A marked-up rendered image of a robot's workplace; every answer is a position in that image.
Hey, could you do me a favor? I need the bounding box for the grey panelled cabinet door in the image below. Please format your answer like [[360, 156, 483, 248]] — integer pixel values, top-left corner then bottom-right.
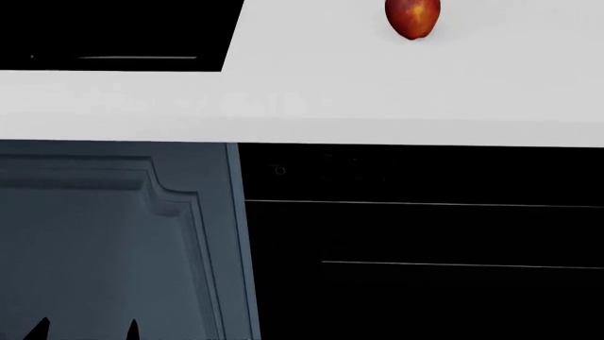
[[0, 140, 262, 340]]

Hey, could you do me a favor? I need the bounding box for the black oven front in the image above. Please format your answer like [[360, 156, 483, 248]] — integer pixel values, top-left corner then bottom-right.
[[244, 199, 604, 340]]

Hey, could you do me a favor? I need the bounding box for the red yellow apple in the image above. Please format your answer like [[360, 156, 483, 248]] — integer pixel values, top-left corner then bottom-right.
[[384, 0, 442, 41]]

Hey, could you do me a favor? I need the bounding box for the black dishwasher control panel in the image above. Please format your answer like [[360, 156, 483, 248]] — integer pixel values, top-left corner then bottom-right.
[[238, 142, 604, 208]]

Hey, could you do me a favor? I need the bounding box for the black induction cooktop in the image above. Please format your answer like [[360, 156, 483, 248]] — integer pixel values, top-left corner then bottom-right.
[[0, 0, 245, 74]]

